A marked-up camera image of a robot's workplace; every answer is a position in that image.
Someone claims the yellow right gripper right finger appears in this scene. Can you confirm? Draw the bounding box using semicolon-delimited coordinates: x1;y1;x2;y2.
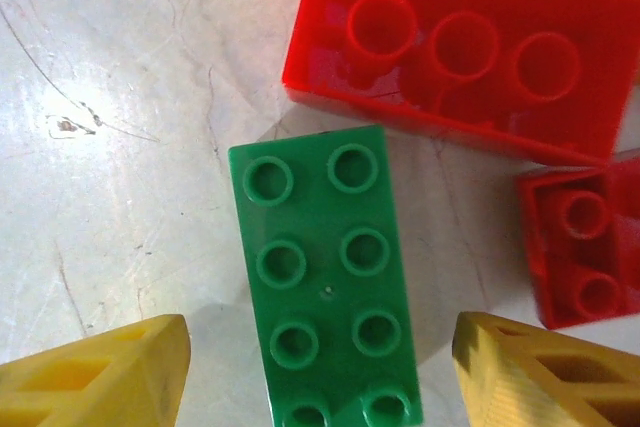
451;311;640;427

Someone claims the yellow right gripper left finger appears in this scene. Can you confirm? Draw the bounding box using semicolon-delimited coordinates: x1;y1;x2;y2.
0;313;193;427

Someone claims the small red lego brick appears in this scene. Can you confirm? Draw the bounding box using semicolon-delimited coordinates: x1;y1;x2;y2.
516;156;640;331

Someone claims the long green lego brick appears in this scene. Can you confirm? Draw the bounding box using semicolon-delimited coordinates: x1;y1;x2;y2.
227;125;425;427

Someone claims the long red lego brick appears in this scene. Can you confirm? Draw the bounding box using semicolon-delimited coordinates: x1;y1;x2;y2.
280;0;640;168

